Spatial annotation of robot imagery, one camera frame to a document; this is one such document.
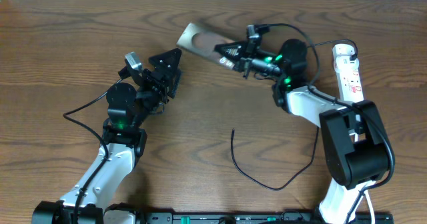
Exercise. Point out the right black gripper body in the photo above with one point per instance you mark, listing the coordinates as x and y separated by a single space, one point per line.
245 63

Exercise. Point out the white power strip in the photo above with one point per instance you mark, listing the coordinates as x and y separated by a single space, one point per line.
348 77

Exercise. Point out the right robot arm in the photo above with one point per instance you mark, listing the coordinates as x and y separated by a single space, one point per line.
358 152

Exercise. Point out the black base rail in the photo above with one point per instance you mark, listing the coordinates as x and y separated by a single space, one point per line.
206 218

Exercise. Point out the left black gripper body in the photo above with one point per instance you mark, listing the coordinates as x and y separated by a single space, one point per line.
155 82

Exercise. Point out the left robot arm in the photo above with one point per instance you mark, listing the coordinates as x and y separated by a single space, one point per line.
121 145

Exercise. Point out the white USB charger adapter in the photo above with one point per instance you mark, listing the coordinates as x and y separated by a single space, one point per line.
343 50

